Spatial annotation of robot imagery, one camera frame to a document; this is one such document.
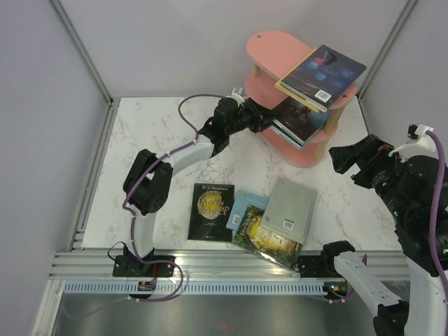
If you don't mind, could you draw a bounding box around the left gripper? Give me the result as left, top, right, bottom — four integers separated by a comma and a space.
227, 97, 283, 136

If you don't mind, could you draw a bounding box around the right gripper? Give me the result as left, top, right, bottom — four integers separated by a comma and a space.
329, 131, 415, 219

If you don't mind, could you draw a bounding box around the yellow cover book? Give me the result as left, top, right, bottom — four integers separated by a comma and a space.
274, 48, 332, 112

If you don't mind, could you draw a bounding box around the teal ocean cover book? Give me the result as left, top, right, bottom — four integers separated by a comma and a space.
272, 120, 326, 149

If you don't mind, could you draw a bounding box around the blue Wuthering Heights book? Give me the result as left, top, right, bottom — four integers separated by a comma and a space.
275, 97, 332, 126

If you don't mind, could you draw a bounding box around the dark blue Robinson Crusoe book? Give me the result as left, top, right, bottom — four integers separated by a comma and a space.
281, 43, 368, 112

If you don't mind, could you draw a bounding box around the black Moon and Sixpence book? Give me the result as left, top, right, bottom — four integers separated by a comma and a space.
188, 183, 235, 243

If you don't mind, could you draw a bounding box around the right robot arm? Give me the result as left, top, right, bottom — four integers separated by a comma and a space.
293, 130, 447, 335

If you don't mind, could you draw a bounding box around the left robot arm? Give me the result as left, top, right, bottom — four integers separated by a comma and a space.
113, 95, 280, 277

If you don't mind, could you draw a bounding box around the pink three-tier shelf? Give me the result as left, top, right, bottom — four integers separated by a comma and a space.
245, 30, 357, 168

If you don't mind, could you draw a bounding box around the grey cover book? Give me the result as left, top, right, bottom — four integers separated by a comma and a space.
260, 177, 317, 244

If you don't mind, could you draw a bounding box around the light blue thin book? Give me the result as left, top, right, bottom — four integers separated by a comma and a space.
226, 189, 270, 230

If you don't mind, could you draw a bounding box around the green forest cover book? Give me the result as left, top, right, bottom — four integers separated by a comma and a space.
232, 205, 302, 270

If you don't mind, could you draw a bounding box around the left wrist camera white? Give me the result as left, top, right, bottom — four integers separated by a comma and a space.
227, 87, 245, 105

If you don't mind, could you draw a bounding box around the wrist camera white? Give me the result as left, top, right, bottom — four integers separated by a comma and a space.
388, 124, 436, 162
227, 87, 245, 105

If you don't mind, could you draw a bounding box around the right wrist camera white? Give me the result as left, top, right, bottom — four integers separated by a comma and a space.
388, 124, 436, 162

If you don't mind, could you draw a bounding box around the left aluminium corner post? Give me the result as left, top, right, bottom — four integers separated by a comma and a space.
48, 0, 115, 108

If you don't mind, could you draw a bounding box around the aluminium corner post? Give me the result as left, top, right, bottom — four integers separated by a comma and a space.
357, 0, 419, 101
48, 0, 115, 108

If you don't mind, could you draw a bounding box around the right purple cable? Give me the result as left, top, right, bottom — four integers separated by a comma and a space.
321, 131, 448, 305

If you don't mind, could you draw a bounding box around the right aluminium corner post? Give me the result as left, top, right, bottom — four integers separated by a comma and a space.
357, 0, 419, 101

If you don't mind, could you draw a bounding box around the aluminium rail frame front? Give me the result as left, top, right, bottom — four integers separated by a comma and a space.
50, 249, 410, 281

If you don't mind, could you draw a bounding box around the white slotted cable duct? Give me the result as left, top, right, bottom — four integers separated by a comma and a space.
64, 280, 326, 296

